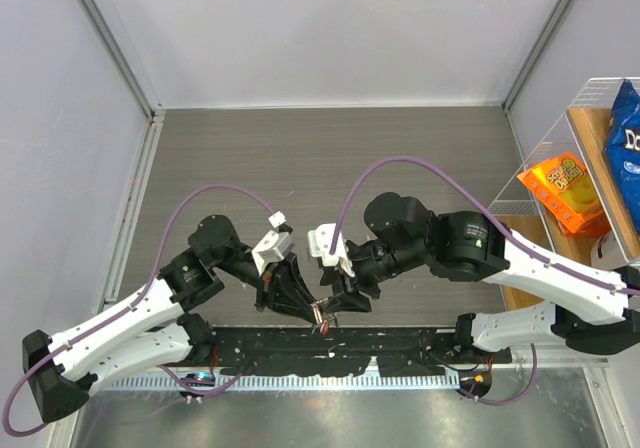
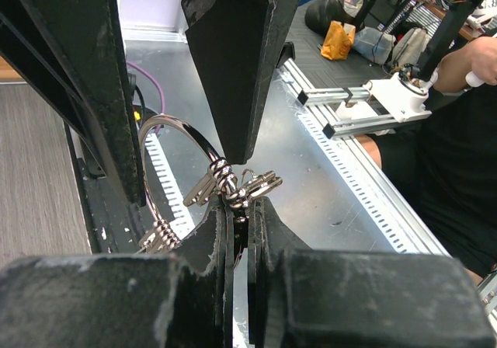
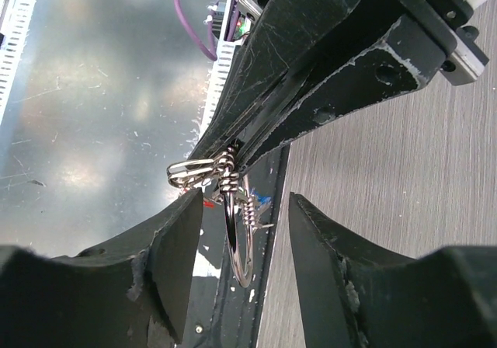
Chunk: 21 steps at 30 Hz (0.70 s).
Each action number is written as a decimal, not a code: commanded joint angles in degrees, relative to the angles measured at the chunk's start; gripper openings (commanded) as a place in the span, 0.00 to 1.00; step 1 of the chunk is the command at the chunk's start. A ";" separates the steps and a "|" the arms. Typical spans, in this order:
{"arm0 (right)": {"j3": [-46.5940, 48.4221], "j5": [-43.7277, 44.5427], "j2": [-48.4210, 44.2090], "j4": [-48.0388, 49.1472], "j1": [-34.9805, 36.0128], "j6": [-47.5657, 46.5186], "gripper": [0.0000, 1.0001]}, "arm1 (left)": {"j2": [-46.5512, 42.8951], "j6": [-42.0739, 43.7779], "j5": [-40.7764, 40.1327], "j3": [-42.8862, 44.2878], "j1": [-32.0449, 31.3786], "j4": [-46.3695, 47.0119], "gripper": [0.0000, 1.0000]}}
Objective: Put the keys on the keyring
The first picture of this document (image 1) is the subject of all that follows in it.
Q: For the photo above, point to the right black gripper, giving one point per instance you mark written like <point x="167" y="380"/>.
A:
<point x="350" y="298"/>

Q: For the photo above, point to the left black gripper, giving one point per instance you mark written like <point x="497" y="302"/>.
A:
<point x="282" y="287"/>

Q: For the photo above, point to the keyring with tagged keys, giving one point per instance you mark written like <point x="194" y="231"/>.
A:
<point x="324" y="321"/>

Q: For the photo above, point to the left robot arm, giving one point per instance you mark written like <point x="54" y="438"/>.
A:
<point x="157" y="324"/>

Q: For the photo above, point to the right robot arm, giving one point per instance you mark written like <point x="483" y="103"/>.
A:
<point x="585" y="308"/>

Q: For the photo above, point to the orange Scrub Daddy box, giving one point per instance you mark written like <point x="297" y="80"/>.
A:
<point x="564" y="187"/>

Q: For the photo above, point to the blue chip bag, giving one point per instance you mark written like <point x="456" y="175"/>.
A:
<point x="622" y="147"/>

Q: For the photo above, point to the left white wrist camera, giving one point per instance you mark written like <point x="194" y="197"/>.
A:
<point x="272" y="248"/>

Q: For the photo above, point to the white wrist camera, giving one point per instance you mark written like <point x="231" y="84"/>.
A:
<point x="326" y="245"/>
<point x="272" y="248"/>

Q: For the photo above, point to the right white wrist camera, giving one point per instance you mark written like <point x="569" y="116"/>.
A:
<point x="326" y="245"/>

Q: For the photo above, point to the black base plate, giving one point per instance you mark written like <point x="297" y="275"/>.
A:
<point x="402" y="351"/>

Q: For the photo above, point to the white slotted cable duct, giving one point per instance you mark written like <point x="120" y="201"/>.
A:
<point x="369" y="380"/>

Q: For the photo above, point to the wire shelf rack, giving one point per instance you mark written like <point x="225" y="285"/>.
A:
<point x="582" y="129"/>

